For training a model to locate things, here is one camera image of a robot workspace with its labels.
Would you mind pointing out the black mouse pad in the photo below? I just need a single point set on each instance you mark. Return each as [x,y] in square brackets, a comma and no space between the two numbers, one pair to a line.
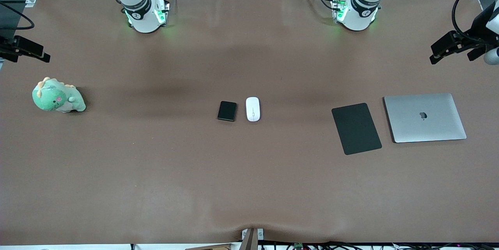
[356,128]

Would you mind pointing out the black phone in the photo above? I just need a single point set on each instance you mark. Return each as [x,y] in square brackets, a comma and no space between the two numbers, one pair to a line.
[227,110]

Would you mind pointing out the green dinosaur plush toy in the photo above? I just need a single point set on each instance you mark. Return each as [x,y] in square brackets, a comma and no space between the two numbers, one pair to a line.
[52,98]

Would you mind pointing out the white computer mouse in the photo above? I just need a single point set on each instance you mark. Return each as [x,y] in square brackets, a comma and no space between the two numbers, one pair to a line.
[253,109]

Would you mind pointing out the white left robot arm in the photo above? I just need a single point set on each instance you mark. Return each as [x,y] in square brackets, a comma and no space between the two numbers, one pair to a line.
[360,12]

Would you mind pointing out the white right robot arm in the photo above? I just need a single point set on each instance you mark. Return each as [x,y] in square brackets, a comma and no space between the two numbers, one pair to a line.
[140,12]

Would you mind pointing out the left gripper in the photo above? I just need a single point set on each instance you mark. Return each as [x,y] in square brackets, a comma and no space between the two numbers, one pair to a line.
[476,31]

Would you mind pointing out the metal camera bracket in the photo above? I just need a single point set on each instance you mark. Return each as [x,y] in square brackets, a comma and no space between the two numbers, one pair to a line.
[249,238]

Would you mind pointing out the silver laptop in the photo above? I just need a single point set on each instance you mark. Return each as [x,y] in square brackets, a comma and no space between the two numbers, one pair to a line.
[425,119]

